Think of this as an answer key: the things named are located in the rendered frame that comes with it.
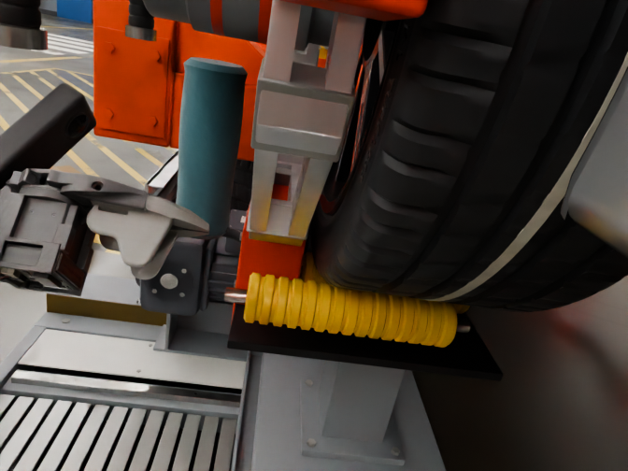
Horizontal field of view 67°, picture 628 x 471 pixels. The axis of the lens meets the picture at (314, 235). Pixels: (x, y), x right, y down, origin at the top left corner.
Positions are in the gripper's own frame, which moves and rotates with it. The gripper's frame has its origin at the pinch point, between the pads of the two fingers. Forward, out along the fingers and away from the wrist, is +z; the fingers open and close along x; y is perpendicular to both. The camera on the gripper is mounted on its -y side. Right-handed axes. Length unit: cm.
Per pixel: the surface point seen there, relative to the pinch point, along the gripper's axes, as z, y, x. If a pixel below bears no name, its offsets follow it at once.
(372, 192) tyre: 13.0, 0.0, 9.8
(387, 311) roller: 21.1, 2.5, -13.1
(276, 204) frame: 6.8, -6.0, -7.2
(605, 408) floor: 107, 3, -87
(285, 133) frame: 6.4, -3.1, 10.5
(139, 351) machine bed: -18, 4, -75
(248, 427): 8, 17, -53
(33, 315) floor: -51, -4, -94
